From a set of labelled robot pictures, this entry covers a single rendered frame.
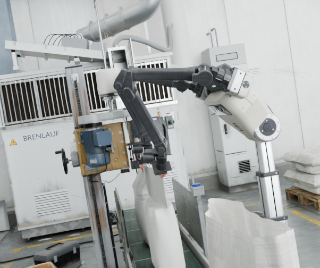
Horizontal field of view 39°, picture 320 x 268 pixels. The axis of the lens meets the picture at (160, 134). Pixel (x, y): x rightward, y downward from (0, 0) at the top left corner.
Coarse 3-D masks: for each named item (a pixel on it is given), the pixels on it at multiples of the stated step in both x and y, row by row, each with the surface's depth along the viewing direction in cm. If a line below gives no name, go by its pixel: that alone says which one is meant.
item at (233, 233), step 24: (216, 216) 136; (240, 216) 129; (216, 240) 117; (240, 240) 105; (264, 240) 92; (288, 240) 93; (216, 264) 117; (240, 264) 105; (264, 264) 93; (288, 264) 91
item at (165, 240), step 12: (156, 180) 274; (156, 192) 278; (156, 204) 277; (168, 204) 273; (156, 216) 265; (168, 216) 266; (156, 228) 266; (168, 228) 266; (156, 240) 268; (168, 240) 265; (180, 240) 270; (156, 252) 269; (168, 252) 266; (180, 252) 269; (156, 264) 275; (168, 264) 266; (180, 264) 269
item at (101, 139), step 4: (96, 132) 278; (100, 132) 280; (104, 132) 281; (108, 132) 282; (92, 136) 284; (96, 136) 278; (100, 136) 279; (104, 136) 281; (108, 136) 282; (96, 140) 280; (100, 140) 279; (104, 140) 281; (108, 140) 282; (112, 140) 284; (96, 144) 281; (100, 144) 279; (104, 144) 281; (108, 144) 282; (104, 148) 283
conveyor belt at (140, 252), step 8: (128, 216) 454; (128, 224) 421; (136, 224) 417; (128, 232) 393; (136, 232) 389; (136, 240) 364; (144, 240) 361; (136, 248) 343; (144, 248) 340; (184, 248) 325; (136, 256) 324; (144, 256) 321; (184, 256) 308; (192, 256) 305; (136, 264) 307; (144, 264) 304; (152, 264) 302; (192, 264) 290
